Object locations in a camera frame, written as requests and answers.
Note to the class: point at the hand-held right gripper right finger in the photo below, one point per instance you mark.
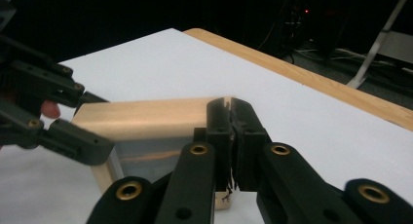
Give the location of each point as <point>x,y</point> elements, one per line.
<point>259,159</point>

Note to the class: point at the white foam board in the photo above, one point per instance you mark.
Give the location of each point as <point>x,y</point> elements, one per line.
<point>195,71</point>

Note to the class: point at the white metal desk frame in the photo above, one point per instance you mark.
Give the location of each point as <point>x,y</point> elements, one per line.
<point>373,48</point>

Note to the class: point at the dark equipment with red light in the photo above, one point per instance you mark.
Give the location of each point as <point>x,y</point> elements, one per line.
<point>302,22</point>

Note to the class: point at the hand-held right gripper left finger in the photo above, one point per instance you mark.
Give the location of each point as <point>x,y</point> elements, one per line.
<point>212,136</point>

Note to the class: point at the wooden picture frame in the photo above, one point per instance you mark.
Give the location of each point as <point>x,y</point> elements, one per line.
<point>146,120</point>

